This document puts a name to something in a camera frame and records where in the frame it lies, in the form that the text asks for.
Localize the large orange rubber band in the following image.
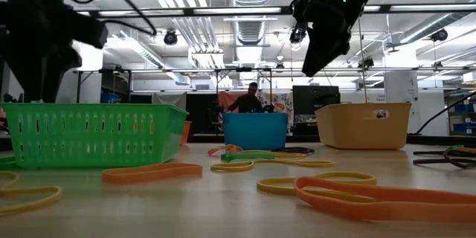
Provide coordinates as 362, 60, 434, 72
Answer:
292, 176, 476, 225

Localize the black metal gantry frame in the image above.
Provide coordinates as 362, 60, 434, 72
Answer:
73, 65, 476, 105

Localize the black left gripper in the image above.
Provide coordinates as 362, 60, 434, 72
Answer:
0, 1, 109, 103

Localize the thin metal vertical rod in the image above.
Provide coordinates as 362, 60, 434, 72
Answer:
356, 7, 369, 104

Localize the black monitor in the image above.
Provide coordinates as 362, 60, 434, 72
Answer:
292, 85, 341, 117

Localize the yellow plastic bin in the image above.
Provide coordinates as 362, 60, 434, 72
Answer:
315, 102, 412, 151

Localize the person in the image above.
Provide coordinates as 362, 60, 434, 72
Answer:
225, 81, 276, 115

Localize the floral cloth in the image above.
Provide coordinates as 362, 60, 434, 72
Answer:
258, 91, 295, 122

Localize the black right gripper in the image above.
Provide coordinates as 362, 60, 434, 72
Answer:
301, 0, 367, 77

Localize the red cloth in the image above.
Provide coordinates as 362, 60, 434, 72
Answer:
217, 91, 242, 120

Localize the storage shelf with blue bins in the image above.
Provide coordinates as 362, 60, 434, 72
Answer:
447, 91, 476, 137

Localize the black rubber band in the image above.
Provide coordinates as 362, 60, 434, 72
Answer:
270, 146, 315, 155

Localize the blue crate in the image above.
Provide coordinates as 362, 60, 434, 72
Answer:
100, 92, 122, 104

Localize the small orange rubber band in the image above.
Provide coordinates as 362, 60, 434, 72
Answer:
207, 144, 244, 156

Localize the black slanted cable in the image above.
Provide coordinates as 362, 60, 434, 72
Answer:
414, 91, 476, 135

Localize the blue plastic bin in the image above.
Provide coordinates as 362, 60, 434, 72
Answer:
222, 112, 289, 152

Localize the grey cloth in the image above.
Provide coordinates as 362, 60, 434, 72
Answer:
151, 91, 187, 112

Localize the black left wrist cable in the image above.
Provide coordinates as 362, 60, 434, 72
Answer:
61, 0, 158, 37

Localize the orange plastic basket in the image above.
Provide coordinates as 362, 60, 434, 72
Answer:
180, 120, 193, 147

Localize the green slotted plastic basket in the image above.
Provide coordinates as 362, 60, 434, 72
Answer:
1, 102, 190, 170

